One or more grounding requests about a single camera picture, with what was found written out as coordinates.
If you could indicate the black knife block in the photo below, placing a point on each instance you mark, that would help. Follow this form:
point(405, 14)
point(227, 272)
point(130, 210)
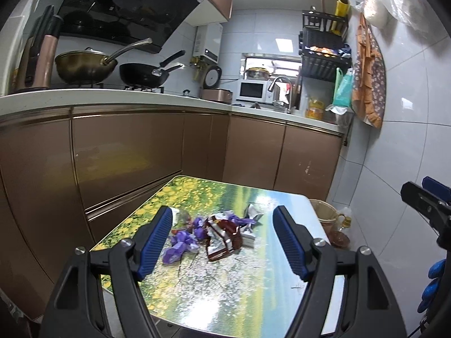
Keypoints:
point(35, 45)

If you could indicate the rose gold thermos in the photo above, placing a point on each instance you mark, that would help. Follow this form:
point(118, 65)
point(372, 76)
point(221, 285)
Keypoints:
point(45, 60)

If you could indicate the yellow film roll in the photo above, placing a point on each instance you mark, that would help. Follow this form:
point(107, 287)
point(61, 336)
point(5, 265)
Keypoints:
point(342, 7)

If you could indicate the pot with lid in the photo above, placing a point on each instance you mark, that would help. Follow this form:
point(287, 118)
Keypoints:
point(258, 73)

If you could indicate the black frying pan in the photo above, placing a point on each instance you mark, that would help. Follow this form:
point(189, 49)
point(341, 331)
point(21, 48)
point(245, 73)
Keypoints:
point(141, 74)

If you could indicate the black range hood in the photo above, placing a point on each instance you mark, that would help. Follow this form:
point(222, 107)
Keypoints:
point(130, 10)

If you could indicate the white water heater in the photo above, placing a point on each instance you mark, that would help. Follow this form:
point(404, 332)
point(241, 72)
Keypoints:
point(208, 44)

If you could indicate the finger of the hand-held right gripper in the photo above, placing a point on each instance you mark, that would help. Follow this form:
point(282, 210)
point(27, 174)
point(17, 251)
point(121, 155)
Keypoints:
point(419, 197)
point(435, 186)

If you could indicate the orange floral apron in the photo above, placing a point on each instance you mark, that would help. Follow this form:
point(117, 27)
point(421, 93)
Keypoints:
point(368, 77)

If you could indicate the brass wok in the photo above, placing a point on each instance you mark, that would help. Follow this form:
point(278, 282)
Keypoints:
point(84, 65)

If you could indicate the green plastic bag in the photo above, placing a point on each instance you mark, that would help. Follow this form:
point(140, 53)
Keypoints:
point(345, 89)

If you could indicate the yellow oil bottle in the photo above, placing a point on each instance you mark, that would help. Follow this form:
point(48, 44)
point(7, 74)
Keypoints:
point(315, 110)

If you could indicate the red-brown foil snack wrapper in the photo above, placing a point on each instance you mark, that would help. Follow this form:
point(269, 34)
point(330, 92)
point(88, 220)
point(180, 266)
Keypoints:
point(223, 237)

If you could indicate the person's right hand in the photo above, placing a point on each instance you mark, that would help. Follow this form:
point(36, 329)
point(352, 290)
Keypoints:
point(431, 287)

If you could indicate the folding table with flower print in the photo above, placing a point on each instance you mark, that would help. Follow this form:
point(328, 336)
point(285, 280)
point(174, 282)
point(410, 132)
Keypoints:
point(123, 155)

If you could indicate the gas stove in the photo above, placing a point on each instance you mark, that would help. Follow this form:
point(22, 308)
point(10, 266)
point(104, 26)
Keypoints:
point(141, 88)

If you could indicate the chrome faucet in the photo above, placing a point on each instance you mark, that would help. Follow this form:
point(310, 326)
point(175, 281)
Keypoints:
point(280, 81)

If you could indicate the rose gold rice cooker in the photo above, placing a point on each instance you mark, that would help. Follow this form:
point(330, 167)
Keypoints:
point(216, 95)

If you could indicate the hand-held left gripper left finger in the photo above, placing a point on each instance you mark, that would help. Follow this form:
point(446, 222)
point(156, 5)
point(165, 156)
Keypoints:
point(156, 243)

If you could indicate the wooden rolling pin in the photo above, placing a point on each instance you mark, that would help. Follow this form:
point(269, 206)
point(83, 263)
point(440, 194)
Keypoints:
point(322, 10)

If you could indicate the clear candy wrapper red twist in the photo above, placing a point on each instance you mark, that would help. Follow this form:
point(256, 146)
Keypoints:
point(180, 216)

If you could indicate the white microwave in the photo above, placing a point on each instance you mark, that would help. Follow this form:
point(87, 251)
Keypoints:
point(251, 91)

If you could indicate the black dish rack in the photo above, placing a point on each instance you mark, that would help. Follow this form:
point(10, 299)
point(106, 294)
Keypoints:
point(320, 63)

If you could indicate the crumpled silver wrapper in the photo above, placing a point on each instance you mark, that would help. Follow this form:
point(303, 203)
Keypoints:
point(255, 211)

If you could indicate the purple candy wrapper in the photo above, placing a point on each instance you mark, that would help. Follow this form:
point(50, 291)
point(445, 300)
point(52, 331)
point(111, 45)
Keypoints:
point(199, 226)
point(241, 220)
point(184, 238)
point(174, 253)

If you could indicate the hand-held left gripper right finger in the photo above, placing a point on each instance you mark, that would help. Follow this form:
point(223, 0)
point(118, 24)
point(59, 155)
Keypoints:
point(292, 243)

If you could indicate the large cooking oil bottle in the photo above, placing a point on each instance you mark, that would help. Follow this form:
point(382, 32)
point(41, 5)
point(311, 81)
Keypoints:
point(341, 230)

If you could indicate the small white packet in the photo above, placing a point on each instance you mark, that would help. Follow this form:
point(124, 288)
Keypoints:
point(249, 238)

